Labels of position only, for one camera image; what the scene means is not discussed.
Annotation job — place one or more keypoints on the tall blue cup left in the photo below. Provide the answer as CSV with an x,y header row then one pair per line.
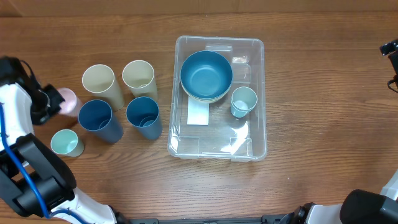
x,y
98,117

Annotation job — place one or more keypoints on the tall blue cup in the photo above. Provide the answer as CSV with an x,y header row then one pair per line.
x,y
98,117
144,114

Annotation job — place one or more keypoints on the tall blue cup right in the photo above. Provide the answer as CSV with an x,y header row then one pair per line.
x,y
144,114

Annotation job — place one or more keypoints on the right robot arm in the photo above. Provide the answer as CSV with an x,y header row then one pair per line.
x,y
359,206

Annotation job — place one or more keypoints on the dark blue bowl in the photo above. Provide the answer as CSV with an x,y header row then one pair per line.
x,y
206,75

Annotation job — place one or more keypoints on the tall beige cup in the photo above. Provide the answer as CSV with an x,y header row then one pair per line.
x,y
139,76
101,81

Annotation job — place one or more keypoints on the clear plastic storage container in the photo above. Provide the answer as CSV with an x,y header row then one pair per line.
x,y
225,137

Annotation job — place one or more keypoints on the small grey cup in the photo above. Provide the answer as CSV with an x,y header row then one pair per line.
x,y
246,95

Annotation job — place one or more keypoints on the small light blue cup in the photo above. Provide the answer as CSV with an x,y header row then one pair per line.
x,y
239,109

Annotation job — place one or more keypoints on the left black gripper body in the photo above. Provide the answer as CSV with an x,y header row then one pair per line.
x,y
45,105

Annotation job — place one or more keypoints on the white label in container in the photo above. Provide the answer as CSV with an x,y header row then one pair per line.
x,y
198,112

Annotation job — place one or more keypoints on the small mint green cup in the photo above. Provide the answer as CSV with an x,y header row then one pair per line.
x,y
67,143

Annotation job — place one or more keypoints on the small pink cup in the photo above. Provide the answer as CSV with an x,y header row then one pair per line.
x,y
72,104

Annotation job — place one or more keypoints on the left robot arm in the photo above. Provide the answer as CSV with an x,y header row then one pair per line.
x,y
34,180

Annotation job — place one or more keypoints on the cream bowl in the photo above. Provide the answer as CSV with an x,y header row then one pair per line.
x,y
211,100

